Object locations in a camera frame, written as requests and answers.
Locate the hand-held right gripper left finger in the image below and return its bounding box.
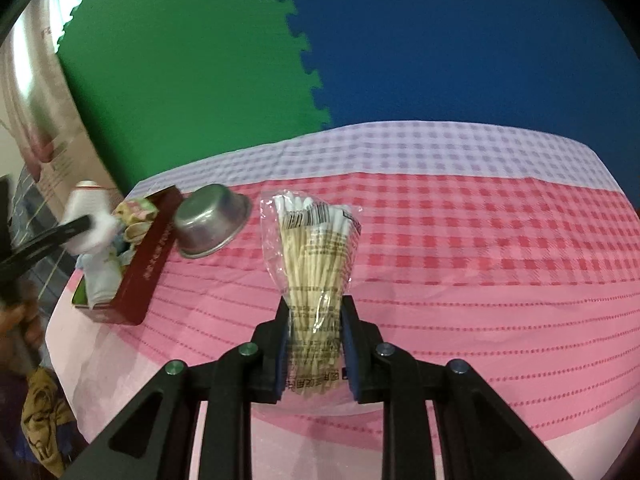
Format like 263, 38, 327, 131
60, 297, 291, 480

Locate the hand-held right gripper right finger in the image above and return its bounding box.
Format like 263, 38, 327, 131
340, 294, 576, 480

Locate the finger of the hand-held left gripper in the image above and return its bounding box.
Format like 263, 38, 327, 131
0, 239, 66, 286
15, 214, 93, 253

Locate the white towel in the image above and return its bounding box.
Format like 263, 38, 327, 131
62, 180, 126, 256

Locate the yellow pink polka-dot cloth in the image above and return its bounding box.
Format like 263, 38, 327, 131
111, 197, 161, 251

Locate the bag of cotton swabs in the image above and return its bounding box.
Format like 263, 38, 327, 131
260, 190, 363, 401

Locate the red tin box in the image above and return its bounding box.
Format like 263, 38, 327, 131
70, 185, 184, 327

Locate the person's left hand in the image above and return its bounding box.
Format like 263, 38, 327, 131
0, 300, 46, 361

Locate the grey plaid cloth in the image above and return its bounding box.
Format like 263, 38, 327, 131
10, 167, 81, 311

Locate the beige printed curtain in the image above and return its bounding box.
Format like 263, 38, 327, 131
0, 0, 121, 211

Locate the small metal bowl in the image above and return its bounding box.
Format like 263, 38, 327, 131
172, 183, 252, 260

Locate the yellow patterned cloth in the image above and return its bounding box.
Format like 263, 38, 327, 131
22, 367, 76, 478

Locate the pink checked tablecloth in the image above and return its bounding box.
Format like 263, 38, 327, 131
45, 120, 640, 480

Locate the green foam mat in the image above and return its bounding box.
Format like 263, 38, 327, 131
52, 0, 335, 211

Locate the blue foam mat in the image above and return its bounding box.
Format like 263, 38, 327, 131
260, 0, 640, 206

